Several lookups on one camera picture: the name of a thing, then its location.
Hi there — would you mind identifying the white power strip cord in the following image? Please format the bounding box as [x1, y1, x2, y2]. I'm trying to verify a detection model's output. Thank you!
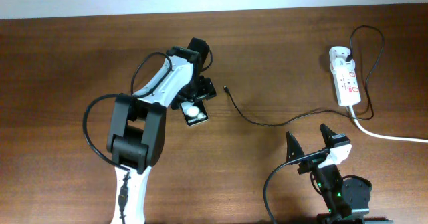
[346, 105, 428, 144]

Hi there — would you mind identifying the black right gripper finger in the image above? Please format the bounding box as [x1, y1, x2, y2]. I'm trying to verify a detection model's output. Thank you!
[320, 124, 342, 148]
[286, 131, 305, 164]

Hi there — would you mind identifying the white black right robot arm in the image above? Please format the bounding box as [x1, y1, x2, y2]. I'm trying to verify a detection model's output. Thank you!
[286, 124, 352, 218]

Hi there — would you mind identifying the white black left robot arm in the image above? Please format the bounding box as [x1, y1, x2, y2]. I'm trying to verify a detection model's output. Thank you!
[107, 38, 216, 223]

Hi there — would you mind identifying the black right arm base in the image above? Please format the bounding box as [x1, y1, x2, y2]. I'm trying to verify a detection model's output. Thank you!
[316, 175, 394, 224]

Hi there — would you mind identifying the black usb charging cable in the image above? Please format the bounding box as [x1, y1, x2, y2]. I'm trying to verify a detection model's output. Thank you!
[223, 25, 385, 128]

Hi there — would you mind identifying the white power strip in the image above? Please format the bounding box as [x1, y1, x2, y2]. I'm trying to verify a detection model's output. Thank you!
[330, 58, 361, 107]

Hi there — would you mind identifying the black smartphone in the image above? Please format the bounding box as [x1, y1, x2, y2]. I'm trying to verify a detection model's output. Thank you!
[180, 101, 209, 126]

